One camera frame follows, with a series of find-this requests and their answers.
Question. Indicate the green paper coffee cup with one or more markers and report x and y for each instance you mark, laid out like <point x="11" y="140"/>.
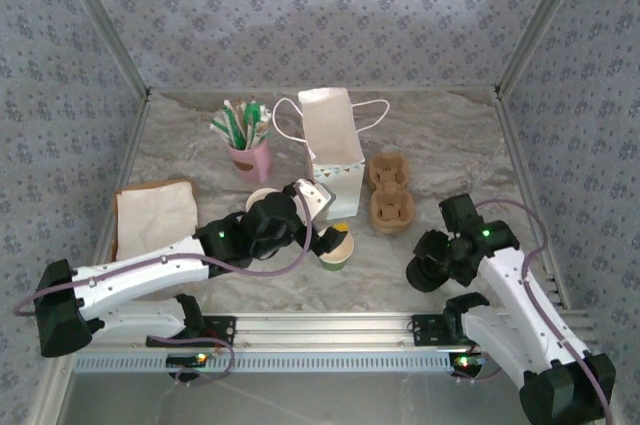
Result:
<point x="336" y="260"/>

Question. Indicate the white paper carrier bag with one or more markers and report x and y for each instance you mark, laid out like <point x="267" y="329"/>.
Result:
<point x="332" y="140"/>

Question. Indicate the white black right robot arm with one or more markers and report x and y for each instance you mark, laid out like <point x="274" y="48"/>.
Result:
<point x="510" y="290"/>

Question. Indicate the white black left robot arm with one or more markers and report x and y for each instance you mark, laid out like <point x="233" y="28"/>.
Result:
<point x="140" y="270"/>

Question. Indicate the stack of paper cups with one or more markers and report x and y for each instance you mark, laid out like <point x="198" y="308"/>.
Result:
<point x="257" y="197"/>

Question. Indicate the stack of black lids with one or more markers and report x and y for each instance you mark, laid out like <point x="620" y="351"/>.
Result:
<point x="425" y="277"/>

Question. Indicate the stack of cardboard cup carriers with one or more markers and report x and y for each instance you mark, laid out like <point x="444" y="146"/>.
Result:
<point x="392" y="232"/>

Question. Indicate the pink straw holder cup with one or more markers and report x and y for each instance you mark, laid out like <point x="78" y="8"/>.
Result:
<point x="255" y="162"/>

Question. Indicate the stack of white napkins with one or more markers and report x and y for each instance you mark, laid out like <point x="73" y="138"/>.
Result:
<point x="155" y="220"/>

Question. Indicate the black controller board with LED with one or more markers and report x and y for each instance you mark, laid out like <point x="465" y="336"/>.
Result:
<point x="185" y="360"/>
<point x="470" y="361"/>

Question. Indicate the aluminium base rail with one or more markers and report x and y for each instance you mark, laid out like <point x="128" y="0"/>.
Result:
<point x="325" y="330"/>

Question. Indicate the aluminium table edge rail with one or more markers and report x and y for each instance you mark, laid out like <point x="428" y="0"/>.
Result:
<point x="132" y="145"/>
<point x="520" y="165"/>

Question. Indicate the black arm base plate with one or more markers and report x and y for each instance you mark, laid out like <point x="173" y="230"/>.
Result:
<point x="425" y="330"/>
<point x="220" y="330"/>

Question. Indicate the aluminium corner post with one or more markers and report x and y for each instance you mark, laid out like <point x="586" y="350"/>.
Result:
<point x="102" y="20"/>
<point x="540" y="20"/>

